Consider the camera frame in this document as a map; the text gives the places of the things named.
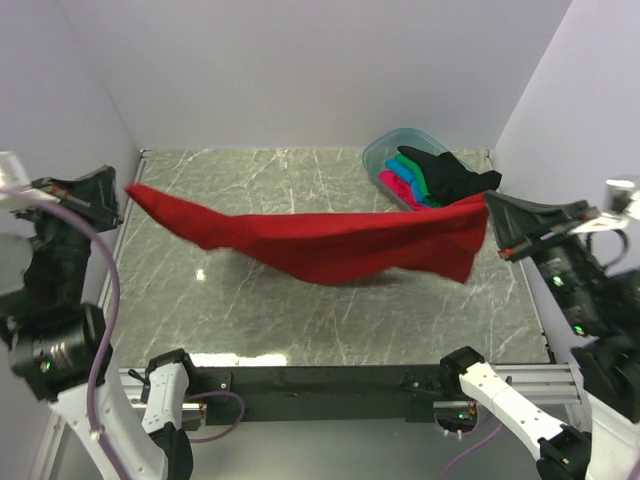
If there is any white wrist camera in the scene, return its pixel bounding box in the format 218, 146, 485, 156
1, 151, 59, 212
570, 175, 639, 235

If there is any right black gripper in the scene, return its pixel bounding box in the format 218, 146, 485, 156
480, 184, 607, 328

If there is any black t shirt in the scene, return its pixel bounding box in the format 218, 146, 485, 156
398, 146, 502, 206

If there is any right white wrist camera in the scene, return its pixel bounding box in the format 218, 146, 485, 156
570, 175, 639, 235

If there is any clear plastic bin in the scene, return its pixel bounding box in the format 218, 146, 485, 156
362, 128, 447, 211

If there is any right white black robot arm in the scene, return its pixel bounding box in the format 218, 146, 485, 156
438, 180, 639, 479

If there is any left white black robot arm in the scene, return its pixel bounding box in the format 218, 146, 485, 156
1, 166, 200, 479

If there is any red t shirt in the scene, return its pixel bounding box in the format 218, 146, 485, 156
126, 183, 488, 286

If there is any green t shirt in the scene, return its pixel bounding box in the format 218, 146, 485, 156
388, 153, 441, 208

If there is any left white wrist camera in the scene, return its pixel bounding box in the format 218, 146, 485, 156
1, 151, 59, 212

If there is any pink t shirt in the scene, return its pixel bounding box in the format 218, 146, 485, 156
378, 170, 428, 211

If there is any blue t shirt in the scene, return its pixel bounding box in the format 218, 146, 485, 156
378, 159, 439, 210

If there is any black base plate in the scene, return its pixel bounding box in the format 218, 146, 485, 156
185, 365, 470, 426

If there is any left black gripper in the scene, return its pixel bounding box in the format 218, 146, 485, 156
8, 163, 122, 301

